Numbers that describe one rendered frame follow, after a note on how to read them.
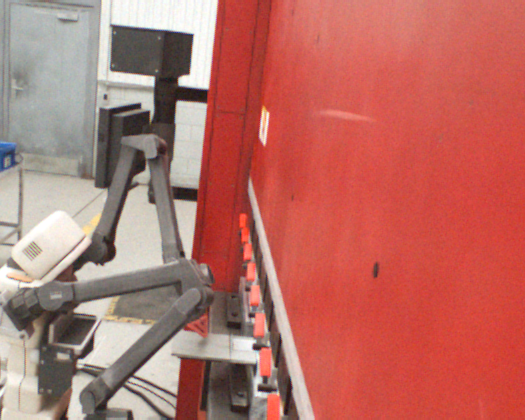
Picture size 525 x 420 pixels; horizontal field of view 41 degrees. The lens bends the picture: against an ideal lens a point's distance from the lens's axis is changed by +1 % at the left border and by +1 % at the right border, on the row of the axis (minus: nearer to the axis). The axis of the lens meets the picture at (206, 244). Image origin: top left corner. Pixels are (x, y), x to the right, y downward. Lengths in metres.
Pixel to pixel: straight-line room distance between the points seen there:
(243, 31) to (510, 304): 2.48
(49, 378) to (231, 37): 1.53
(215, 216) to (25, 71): 6.77
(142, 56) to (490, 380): 2.68
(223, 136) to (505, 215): 2.46
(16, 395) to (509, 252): 1.84
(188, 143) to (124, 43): 6.13
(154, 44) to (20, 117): 6.64
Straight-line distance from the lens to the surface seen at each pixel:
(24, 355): 2.18
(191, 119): 9.13
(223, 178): 2.95
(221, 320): 2.77
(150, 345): 1.77
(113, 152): 3.15
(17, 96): 9.59
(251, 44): 2.90
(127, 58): 3.09
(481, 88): 0.59
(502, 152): 0.53
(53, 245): 1.99
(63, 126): 9.44
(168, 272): 1.75
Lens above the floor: 1.92
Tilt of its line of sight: 16 degrees down
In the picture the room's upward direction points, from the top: 6 degrees clockwise
